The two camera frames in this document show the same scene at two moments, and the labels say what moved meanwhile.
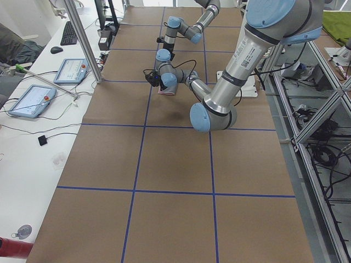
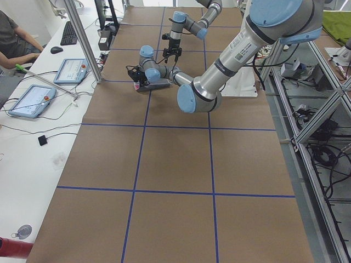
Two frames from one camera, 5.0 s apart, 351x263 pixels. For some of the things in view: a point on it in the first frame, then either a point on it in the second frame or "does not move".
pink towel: [171, 85] to [157, 84]
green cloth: [338, 23] does not move
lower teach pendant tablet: [33, 101] does not move
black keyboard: [69, 37] does not move
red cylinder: [15, 248] does not move
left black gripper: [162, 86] to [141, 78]
